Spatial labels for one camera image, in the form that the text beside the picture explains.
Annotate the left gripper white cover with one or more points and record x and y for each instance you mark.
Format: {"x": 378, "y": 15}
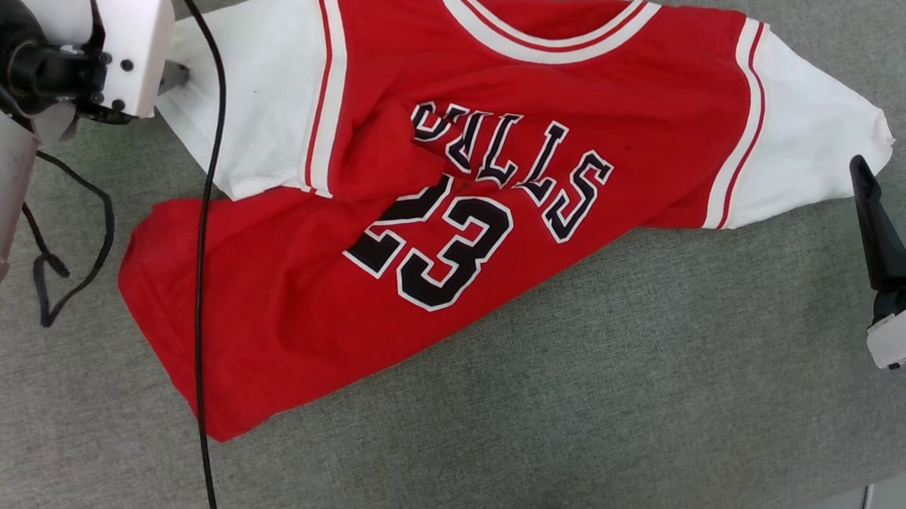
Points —
{"x": 134, "y": 46}

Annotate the red white basketball jersey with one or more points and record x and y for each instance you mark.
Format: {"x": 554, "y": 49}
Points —
{"x": 287, "y": 308}

